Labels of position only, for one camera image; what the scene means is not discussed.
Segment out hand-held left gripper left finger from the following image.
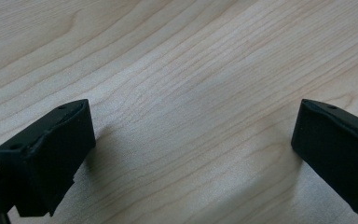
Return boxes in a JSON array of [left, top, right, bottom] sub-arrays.
[[0, 98, 97, 218]]

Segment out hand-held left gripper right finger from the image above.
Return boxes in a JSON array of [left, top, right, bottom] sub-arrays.
[[290, 98, 358, 217]]

